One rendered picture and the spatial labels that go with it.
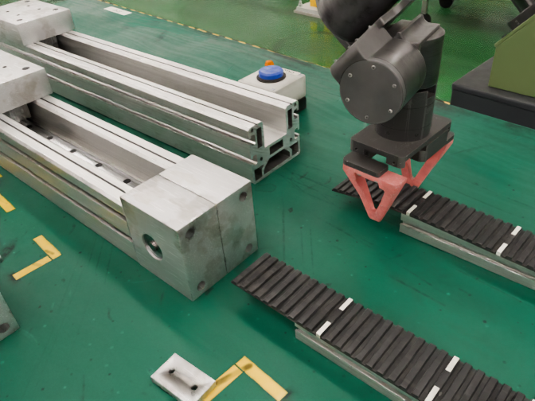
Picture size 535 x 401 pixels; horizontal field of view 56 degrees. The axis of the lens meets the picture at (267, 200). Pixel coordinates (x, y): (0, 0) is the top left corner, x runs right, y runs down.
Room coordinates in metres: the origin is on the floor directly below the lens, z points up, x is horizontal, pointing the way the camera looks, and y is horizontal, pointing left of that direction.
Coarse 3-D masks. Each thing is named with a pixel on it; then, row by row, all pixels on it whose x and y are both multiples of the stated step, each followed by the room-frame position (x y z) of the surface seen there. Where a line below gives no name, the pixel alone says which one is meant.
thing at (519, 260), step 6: (534, 240) 0.36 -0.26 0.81; (528, 246) 0.36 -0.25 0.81; (534, 246) 0.36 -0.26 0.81; (522, 252) 0.35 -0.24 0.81; (528, 252) 0.35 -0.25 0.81; (534, 252) 0.35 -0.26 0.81; (516, 258) 0.34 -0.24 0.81; (522, 258) 0.34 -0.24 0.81; (528, 258) 0.34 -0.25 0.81; (534, 258) 0.34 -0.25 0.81; (522, 264) 0.34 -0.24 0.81; (528, 264) 0.33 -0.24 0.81; (534, 264) 0.33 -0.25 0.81; (534, 270) 0.33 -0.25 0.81
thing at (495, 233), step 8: (496, 224) 0.39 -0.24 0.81; (504, 224) 0.39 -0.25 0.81; (512, 224) 0.39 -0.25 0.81; (488, 232) 0.38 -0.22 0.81; (496, 232) 0.38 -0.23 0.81; (504, 232) 0.38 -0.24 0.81; (480, 240) 0.37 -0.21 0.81; (488, 240) 0.37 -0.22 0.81; (496, 240) 0.37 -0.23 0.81; (488, 248) 0.36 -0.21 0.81
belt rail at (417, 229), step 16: (400, 224) 0.43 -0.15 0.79; (416, 224) 0.42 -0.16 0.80; (432, 240) 0.40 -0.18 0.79; (448, 240) 0.40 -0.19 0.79; (464, 256) 0.38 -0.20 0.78; (480, 256) 0.37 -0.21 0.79; (496, 256) 0.36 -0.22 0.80; (496, 272) 0.36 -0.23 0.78; (512, 272) 0.35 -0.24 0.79; (528, 272) 0.34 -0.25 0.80
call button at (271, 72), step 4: (260, 68) 0.77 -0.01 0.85; (264, 68) 0.77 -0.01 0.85; (268, 68) 0.77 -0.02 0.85; (272, 68) 0.76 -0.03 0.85; (276, 68) 0.76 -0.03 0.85; (280, 68) 0.76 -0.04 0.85; (260, 72) 0.76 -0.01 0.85; (264, 72) 0.75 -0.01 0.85; (268, 72) 0.75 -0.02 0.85; (272, 72) 0.75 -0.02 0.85; (276, 72) 0.75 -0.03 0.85; (280, 72) 0.75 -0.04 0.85; (260, 76) 0.75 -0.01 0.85; (264, 76) 0.75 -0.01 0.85; (268, 76) 0.74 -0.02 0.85; (272, 76) 0.74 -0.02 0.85; (276, 76) 0.75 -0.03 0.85; (280, 76) 0.75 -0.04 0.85
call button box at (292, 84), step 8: (256, 72) 0.79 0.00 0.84; (288, 72) 0.77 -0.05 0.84; (296, 72) 0.77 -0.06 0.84; (240, 80) 0.76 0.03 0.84; (248, 80) 0.76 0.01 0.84; (256, 80) 0.75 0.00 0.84; (264, 80) 0.74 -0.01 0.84; (272, 80) 0.74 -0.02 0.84; (280, 80) 0.74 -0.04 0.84; (288, 80) 0.74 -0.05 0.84; (296, 80) 0.75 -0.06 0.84; (304, 80) 0.76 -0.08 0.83; (264, 88) 0.72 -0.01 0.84; (272, 88) 0.72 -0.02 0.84; (280, 88) 0.72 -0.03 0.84; (288, 88) 0.73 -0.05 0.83; (296, 88) 0.75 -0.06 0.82; (304, 88) 0.76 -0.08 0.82; (288, 96) 0.73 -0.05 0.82; (296, 96) 0.75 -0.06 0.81; (304, 96) 0.77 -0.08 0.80; (304, 104) 0.76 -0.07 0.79; (296, 112) 0.74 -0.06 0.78
